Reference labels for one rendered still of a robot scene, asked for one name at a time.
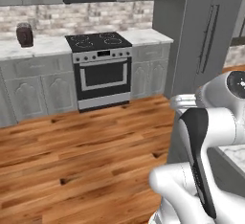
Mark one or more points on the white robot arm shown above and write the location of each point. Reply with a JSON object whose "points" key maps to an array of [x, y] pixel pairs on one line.
{"points": [[220, 125]]}

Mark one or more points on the grey base cupboards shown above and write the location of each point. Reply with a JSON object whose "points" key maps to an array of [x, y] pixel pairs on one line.
{"points": [[150, 71], [35, 87]]}

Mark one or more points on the grey fridge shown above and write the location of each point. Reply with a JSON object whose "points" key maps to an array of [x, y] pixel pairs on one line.
{"points": [[204, 39]]}

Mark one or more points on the dark brown jar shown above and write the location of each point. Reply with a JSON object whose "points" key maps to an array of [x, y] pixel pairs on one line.
{"points": [[25, 35]]}

